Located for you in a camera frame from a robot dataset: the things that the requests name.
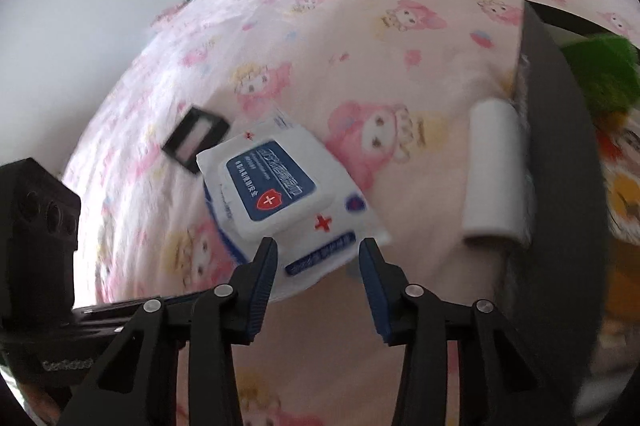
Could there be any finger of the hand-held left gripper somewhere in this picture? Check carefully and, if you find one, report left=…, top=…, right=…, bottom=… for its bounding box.
left=74, top=293, right=201, bottom=333

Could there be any black square frame box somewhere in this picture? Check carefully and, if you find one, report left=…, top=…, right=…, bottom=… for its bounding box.
left=161, top=105, right=231, bottom=174

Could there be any white blue wet wipes pack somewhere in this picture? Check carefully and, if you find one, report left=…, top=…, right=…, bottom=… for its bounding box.
left=196, top=116, right=391, bottom=302

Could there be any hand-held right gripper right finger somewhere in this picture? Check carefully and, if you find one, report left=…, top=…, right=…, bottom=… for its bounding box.
left=359, top=238, right=581, bottom=426

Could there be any green yellow snack bag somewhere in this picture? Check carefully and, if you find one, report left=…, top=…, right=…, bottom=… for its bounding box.
left=560, top=33, right=640, bottom=147

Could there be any pink printed blanket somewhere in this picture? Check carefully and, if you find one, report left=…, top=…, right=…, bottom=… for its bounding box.
left=62, top=0, right=640, bottom=426

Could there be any white paper roll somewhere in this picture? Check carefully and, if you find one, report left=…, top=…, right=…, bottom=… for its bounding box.
left=461, top=100, right=533, bottom=247

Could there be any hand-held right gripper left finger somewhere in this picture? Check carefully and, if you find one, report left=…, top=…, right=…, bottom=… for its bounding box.
left=57, top=236, right=279, bottom=426

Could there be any black storage box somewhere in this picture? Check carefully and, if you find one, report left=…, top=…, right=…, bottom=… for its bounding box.
left=507, top=0, right=640, bottom=426

